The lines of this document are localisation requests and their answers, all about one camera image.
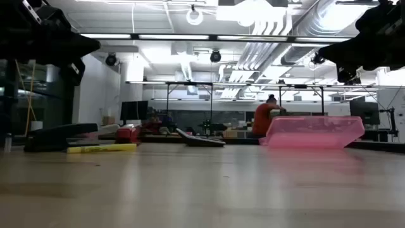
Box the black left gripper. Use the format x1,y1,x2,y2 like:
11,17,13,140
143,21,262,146
0,30,101,86

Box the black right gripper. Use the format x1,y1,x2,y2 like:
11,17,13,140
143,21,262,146
318,25,405,85

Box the pink translucent plastic case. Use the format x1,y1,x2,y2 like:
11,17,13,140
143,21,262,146
259,115,365,149

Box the yellow highlighter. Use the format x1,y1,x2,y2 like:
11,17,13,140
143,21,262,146
66,143,137,155

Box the black computer monitor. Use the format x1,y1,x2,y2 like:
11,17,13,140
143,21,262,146
120,100,149,121
349,100,380,126

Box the grey white stapler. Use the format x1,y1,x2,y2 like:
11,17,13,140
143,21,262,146
96,123,121,136

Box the black stapler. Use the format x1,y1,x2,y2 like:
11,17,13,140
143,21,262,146
23,123,101,153

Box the long LED light bar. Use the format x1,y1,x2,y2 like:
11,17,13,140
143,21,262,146
78,33,352,44

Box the red stapler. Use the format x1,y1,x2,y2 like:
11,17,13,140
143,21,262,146
115,125,142,146

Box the clear water bottle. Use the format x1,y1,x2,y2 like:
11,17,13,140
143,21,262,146
3,132,13,152

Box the grey desk calculator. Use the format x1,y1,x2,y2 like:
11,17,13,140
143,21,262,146
175,128,227,148

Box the black ceiling camera cluster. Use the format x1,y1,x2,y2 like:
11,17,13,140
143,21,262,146
311,52,327,66

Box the black workstation frame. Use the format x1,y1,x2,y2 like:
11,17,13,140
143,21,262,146
278,84,325,117
164,81,214,127

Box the yellow hanging cable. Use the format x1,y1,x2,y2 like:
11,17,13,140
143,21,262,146
15,60,37,136

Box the white ring light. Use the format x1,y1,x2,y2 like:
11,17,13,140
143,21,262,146
185,8,204,26

